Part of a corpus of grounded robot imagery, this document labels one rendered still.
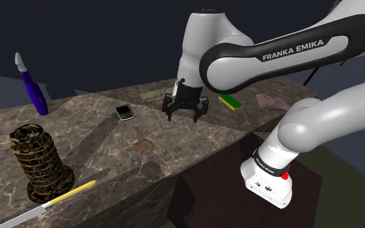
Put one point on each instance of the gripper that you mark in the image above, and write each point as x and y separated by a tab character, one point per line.
188	94

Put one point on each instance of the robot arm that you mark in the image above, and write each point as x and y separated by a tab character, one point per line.
324	116

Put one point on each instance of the green and yellow sponge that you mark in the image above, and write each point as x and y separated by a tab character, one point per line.
230	102

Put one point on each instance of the brown round cookie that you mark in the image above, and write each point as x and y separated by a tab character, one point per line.
143	147

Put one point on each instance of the black phone with keypad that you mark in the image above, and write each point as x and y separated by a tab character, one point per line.
124	112

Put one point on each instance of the pink flat paper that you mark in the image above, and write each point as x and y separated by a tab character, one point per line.
272	101

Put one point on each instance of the dark red robot stand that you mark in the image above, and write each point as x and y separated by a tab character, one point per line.
248	189

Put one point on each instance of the purple bottle with white cap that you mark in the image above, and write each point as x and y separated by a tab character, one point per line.
32	88

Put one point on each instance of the brown patterned tower figure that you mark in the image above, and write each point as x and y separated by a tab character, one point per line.
38	158

